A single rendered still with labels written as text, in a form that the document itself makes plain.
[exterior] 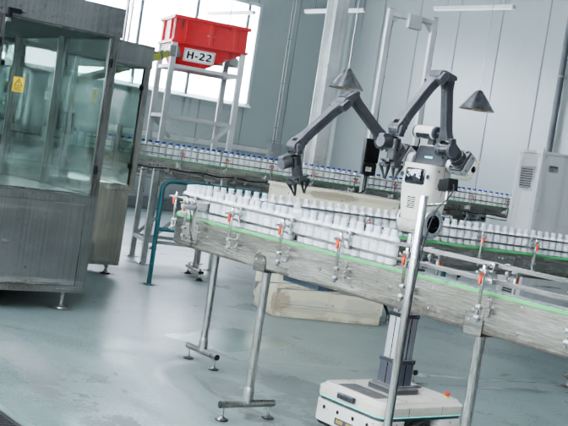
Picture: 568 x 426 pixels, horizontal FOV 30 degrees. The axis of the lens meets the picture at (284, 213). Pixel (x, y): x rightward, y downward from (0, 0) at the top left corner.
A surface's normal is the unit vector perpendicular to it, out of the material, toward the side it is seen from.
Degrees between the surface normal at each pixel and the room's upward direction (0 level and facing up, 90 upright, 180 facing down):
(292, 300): 90
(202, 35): 90
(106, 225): 90
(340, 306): 90
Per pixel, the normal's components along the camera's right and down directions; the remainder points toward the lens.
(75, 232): 0.61, 0.14
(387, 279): -0.78, -0.08
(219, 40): 0.35, 0.10
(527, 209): -0.93, -0.12
